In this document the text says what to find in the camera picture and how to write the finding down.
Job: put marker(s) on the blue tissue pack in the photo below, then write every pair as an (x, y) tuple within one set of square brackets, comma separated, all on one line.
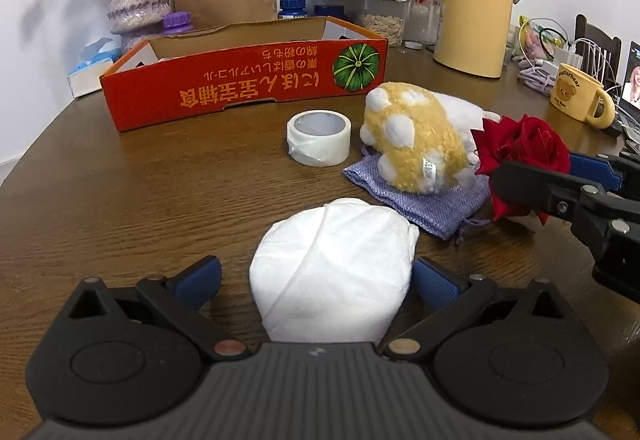
[(92, 70)]

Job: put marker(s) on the red rose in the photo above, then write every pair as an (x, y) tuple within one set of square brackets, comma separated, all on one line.
[(530, 145)]

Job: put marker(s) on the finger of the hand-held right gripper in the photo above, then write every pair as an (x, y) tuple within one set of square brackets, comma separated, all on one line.
[(595, 170), (540, 190)]

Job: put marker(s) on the white face mask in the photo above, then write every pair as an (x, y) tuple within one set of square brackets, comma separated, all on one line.
[(330, 270)]

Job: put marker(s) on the yellow thermos jug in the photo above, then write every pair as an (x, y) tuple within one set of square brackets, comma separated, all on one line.
[(475, 10)]

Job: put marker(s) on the clear container of seeds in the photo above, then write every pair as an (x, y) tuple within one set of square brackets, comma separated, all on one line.
[(385, 25)]

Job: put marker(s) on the laptop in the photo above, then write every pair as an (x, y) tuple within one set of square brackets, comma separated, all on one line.
[(634, 75)]

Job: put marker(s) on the clear empty plastic jar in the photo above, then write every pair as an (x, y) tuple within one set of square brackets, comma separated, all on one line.
[(425, 20)]

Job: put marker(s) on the colourful snack bag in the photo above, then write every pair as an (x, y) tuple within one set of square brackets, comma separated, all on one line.
[(537, 40)]

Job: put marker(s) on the yellow white plush toy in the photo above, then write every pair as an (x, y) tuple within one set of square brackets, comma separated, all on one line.
[(415, 140)]

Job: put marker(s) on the purple lid bottle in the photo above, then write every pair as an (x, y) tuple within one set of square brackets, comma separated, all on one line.
[(176, 20)]

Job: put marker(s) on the yellow bear mug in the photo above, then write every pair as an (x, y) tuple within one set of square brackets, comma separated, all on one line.
[(575, 93)]

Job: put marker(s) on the red cardboard box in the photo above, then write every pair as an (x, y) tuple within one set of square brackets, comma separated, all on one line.
[(225, 90)]

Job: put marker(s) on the blue lid white label bottle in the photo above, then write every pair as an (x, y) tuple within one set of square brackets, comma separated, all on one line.
[(291, 8)]

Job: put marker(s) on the white tape roll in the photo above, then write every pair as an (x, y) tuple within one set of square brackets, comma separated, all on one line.
[(320, 145)]

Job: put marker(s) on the white bottle cap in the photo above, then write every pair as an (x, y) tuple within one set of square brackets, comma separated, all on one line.
[(414, 45)]

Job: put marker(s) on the purple cloth pouch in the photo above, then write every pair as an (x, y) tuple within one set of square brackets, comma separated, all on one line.
[(440, 212)]

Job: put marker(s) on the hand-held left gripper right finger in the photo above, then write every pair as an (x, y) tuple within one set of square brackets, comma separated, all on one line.
[(437, 282)]

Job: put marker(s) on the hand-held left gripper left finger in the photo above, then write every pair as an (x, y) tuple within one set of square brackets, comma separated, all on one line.
[(200, 277)]

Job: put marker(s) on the dark wooden chair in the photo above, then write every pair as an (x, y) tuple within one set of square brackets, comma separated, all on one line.
[(585, 25)]

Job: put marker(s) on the white charger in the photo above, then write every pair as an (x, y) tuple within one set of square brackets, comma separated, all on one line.
[(562, 60)]

